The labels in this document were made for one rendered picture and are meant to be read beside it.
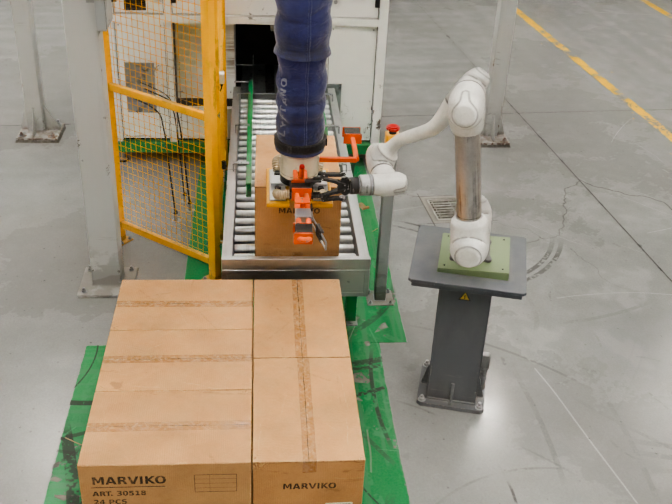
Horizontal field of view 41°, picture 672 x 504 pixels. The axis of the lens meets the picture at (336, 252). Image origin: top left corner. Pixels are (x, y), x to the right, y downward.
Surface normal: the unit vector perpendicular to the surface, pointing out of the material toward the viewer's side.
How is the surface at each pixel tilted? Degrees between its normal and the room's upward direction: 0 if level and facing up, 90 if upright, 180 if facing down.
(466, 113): 86
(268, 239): 90
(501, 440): 0
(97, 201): 90
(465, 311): 90
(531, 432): 0
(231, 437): 0
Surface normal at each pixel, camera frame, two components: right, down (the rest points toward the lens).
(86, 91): 0.07, 0.48
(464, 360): -0.18, 0.49
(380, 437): 0.04, -0.86
